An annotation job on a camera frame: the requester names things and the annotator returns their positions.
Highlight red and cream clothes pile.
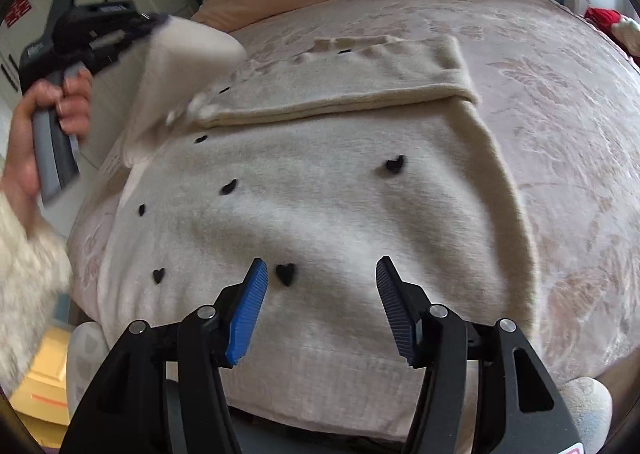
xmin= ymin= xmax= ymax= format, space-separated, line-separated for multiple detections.
xmin=585 ymin=8 xmax=640 ymax=63

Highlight fuzzy cream left sleeve forearm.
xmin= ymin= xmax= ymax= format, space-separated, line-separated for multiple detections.
xmin=0 ymin=196 xmax=72 ymax=396

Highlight yellow cardboard box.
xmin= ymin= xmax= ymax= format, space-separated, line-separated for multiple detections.
xmin=10 ymin=326 xmax=70 ymax=450

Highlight pink floral bedspread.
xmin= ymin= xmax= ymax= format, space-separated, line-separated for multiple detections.
xmin=70 ymin=0 xmax=639 ymax=414

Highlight cream knit sweater black hearts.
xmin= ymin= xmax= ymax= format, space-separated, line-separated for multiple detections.
xmin=96 ymin=36 xmax=539 ymax=439

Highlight person left hand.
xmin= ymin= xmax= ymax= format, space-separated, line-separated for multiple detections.
xmin=1 ymin=67 xmax=93 ymax=233

